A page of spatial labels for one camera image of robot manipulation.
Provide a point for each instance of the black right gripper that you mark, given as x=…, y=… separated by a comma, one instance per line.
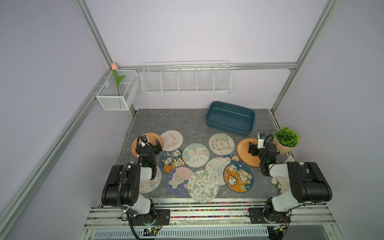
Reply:
x=253, y=149

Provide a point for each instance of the white butterfly coaster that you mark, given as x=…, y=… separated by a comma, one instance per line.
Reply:
x=217, y=167

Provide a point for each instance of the green potted plant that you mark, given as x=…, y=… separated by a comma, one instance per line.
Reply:
x=285, y=140

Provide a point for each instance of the small blue coaster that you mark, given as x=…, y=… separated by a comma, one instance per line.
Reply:
x=233, y=158

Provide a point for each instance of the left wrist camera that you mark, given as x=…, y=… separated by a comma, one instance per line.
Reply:
x=144, y=140

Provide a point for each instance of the pink artificial tulip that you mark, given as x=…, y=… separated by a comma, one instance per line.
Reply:
x=118, y=79

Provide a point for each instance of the white mesh box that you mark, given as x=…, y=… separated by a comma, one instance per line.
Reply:
x=108, y=94

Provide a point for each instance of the orange coaster right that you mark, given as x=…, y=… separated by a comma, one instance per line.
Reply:
x=245, y=156

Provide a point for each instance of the green bunny coaster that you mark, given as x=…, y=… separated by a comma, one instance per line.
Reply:
x=195, y=155

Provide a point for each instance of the white wire basket shelf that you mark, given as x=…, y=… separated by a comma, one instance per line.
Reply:
x=186, y=77

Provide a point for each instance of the white sheep coaster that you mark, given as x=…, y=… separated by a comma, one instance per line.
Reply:
x=221, y=144

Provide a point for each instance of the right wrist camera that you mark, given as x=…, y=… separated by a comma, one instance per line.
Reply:
x=261, y=140

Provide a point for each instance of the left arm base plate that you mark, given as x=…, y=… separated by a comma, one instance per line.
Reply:
x=161, y=217

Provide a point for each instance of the pink striped bunny coaster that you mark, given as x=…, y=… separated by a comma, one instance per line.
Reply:
x=172, y=140

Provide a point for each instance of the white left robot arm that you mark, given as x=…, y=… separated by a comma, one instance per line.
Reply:
x=122, y=188

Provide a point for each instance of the white flowers bunny coaster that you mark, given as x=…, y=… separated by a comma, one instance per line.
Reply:
x=203, y=186

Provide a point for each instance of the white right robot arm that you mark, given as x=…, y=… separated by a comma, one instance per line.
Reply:
x=307, y=182

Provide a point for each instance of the purple pink bunny coaster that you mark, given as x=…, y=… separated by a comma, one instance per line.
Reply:
x=177, y=182

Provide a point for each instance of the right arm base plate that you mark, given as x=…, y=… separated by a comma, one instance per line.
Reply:
x=260, y=216

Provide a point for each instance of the teal plastic storage box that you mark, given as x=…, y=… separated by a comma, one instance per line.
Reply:
x=230, y=118

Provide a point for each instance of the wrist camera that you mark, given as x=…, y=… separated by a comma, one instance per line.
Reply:
x=261, y=140
x=144, y=140

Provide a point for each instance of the orange blue bears coaster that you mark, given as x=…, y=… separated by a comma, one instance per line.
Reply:
x=238, y=177

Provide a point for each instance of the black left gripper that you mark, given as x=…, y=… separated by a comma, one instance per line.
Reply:
x=157, y=148

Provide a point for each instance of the white pink floral coaster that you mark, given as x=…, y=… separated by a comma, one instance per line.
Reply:
x=150, y=185

